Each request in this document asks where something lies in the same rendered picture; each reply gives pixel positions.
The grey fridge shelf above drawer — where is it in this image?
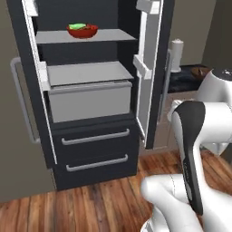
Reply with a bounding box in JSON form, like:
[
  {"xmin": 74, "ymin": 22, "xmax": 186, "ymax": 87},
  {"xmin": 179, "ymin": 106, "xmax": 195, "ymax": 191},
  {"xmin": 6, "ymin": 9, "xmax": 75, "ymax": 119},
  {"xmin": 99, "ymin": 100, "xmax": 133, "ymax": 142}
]
[{"xmin": 46, "ymin": 61, "xmax": 135, "ymax": 88}]

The thin grey fridge shelf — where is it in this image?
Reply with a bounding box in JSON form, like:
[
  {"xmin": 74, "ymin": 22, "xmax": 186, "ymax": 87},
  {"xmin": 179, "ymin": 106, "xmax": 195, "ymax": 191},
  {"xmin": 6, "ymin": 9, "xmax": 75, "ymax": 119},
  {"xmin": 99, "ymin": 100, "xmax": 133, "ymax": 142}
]
[{"xmin": 34, "ymin": 28, "xmax": 138, "ymax": 45}]

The red bowl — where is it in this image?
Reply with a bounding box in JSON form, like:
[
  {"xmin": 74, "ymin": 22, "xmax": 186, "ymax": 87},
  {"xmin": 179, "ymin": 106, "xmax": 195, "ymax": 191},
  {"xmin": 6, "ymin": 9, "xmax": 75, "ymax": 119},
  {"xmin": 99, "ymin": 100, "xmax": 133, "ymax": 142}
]
[{"xmin": 66, "ymin": 24, "xmax": 100, "ymax": 40}]

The brown bowl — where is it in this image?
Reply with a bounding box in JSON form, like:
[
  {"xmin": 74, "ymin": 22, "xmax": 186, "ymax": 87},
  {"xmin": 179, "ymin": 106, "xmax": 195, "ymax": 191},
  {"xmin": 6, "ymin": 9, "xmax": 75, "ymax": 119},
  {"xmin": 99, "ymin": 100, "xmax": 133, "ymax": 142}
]
[{"xmin": 190, "ymin": 66, "xmax": 213, "ymax": 82}]

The black fridge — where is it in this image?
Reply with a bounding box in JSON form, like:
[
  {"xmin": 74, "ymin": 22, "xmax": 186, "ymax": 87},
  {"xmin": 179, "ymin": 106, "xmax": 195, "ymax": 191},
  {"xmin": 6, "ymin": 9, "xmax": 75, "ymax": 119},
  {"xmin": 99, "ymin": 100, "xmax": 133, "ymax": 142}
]
[{"xmin": 5, "ymin": 0, "xmax": 176, "ymax": 192}]

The black freezer drawer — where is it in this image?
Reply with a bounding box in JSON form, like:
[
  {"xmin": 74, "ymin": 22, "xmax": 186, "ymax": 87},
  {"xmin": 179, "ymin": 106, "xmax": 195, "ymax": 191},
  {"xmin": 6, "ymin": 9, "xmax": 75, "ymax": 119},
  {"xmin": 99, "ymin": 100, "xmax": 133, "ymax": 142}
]
[
  {"xmin": 52, "ymin": 147, "xmax": 140, "ymax": 192},
  {"xmin": 50, "ymin": 118, "xmax": 140, "ymax": 156}
]

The grey crisper drawer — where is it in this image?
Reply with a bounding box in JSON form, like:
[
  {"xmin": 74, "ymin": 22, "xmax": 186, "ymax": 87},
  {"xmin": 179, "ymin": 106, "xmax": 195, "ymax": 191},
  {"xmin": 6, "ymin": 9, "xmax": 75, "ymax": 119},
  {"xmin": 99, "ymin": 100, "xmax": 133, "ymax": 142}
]
[{"xmin": 47, "ymin": 79, "xmax": 133, "ymax": 123}]

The beige counter cupboard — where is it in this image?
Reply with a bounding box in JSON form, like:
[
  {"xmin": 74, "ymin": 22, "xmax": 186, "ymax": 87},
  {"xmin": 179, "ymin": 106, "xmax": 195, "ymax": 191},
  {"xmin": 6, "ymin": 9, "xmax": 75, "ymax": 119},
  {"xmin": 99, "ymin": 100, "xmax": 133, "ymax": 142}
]
[{"xmin": 150, "ymin": 90, "xmax": 202, "ymax": 152}]

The white door bin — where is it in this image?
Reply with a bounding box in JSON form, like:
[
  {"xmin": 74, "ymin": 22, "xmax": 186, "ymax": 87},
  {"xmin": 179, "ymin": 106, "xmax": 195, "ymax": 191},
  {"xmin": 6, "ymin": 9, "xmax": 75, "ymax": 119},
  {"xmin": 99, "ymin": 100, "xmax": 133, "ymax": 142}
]
[
  {"xmin": 37, "ymin": 61, "xmax": 52, "ymax": 92},
  {"xmin": 132, "ymin": 53, "xmax": 152, "ymax": 81},
  {"xmin": 135, "ymin": 0, "xmax": 161, "ymax": 15},
  {"xmin": 22, "ymin": 0, "xmax": 39, "ymax": 18}
]

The white paper towel roll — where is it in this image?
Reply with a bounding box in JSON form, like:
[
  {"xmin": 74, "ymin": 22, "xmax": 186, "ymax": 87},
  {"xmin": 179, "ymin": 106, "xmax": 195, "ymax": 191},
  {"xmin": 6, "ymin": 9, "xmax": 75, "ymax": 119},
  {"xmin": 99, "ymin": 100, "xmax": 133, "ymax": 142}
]
[{"xmin": 169, "ymin": 38, "xmax": 185, "ymax": 73}]

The green food item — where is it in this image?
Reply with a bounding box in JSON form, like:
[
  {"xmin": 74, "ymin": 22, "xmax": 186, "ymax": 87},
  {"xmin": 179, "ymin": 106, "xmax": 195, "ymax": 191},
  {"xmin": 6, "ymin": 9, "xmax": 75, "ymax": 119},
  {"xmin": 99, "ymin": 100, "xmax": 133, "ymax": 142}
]
[{"xmin": 68, "ymin": 23, "xmax": 87, "ymax": 31}]

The grey drawer handle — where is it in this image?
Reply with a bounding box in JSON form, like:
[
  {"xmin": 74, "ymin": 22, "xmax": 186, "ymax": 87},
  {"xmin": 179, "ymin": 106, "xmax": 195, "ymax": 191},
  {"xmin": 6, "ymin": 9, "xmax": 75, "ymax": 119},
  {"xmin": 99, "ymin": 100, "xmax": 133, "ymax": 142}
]
[
  {"xmin": 61, "ymin": 128, "xmax": 131, "ymax": 147},
  {"xmin": 65, "ymin": 153, "xmax": 130, "ymax": 173}
]

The straight grey door handle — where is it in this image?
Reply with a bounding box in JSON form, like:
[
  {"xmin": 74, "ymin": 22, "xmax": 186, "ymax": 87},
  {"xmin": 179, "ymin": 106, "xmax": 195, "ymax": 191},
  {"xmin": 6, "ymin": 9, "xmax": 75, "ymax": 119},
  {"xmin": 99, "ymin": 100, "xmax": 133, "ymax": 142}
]
[{"xmin": 158, "ymin": 49, "xmax": 175, "ymax": 122}]

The black fridge door, straight handle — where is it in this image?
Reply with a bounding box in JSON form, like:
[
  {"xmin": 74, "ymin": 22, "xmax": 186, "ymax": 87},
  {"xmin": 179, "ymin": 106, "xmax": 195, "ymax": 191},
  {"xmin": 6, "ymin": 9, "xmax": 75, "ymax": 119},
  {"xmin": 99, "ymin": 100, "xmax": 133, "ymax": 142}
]
[{"xmin": 133, "ymin": 0, "xmax": 176, "ymax": 150}]

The black fridge door, curved handle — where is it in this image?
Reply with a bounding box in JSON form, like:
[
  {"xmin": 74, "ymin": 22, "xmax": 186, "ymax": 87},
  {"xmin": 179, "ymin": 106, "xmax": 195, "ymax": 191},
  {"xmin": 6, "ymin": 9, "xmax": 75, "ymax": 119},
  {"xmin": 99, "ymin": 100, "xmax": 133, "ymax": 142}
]
[{"xmin": 5, "ymin": 0, "xmax": 59, "ymax": 170}]

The curved grey door handle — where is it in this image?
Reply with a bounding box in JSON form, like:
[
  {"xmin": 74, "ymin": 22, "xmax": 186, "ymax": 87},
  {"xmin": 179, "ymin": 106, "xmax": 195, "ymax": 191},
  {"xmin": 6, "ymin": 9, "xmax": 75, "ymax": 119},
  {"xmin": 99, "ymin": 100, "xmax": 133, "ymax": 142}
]
[{"xmin": 10, "ymin": 56, "xmax": 41, "ymax": 145}]

